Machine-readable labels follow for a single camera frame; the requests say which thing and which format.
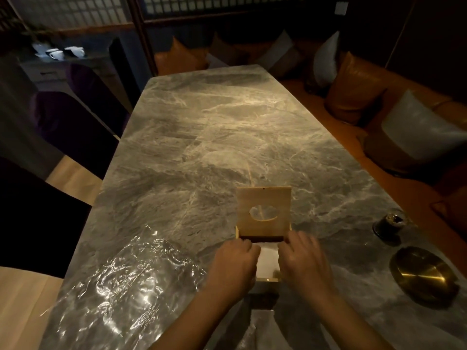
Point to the person's right hand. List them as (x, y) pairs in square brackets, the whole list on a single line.
[(304, 267)]

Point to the person's right thumb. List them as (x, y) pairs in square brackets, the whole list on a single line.
[(282, 256)]

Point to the large orange leather cushion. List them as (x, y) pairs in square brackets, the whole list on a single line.
[(354, 87)]

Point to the grey white square cushion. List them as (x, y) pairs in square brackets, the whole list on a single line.
[(419, 127)]

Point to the person's right forearm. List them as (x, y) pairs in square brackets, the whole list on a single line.
[(346, 324)]

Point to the white tissues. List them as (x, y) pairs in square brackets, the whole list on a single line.
[(268, 260)]

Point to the grey sideboard cabinet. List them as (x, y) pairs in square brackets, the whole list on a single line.
[(54, 71)]

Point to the dark brown cushion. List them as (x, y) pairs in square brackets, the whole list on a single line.
[(226, 50)]

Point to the dark wooden post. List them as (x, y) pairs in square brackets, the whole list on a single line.
[(140, 32)]

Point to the brown leather cushion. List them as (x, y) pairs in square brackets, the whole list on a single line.
[(383, 153)]

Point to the wooden lattice window screen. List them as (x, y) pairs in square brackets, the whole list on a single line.
[(91, 9)]

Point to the white wall switch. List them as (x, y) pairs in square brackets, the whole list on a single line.
[(341, 8)]

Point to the dark chair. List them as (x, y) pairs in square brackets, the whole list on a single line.
[(36, 222)]

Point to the person's left forearm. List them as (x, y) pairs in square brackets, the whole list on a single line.
[(193, 324)]

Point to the small clear plastic sheet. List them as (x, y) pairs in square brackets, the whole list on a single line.
[(257, 331)]

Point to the small orange cushion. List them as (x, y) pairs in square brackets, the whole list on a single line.
[(182, 58)]

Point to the wooden tissue box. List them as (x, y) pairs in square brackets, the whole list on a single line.
[(269, 280)]

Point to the gold metal ashtray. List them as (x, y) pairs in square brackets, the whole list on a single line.
[(423, 275)]

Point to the beige and brown cushion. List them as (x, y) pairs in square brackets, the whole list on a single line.
[(277, 50)]

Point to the black chair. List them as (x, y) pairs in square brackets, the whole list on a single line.
[(124, 69)]

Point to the person's left hand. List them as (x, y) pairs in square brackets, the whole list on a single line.
[(230, 269)]

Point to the white oval cushion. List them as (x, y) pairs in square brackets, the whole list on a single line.
[(326, 61)]

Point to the person's left thumb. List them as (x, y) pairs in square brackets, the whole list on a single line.
[(255, 256)]

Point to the small dark jar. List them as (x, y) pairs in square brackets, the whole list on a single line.
[(388, 225)]

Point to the clear crumpled plastic wrap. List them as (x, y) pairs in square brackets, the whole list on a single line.
[(120, 298)]

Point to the wooden lid with oval hole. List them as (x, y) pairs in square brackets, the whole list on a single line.
[(246, 207)]

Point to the white cup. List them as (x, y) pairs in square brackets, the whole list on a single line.
[(75, 51), (55, 54)]

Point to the purple velvet chair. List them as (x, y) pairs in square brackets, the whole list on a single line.
[(73, 131), (98, 94)]

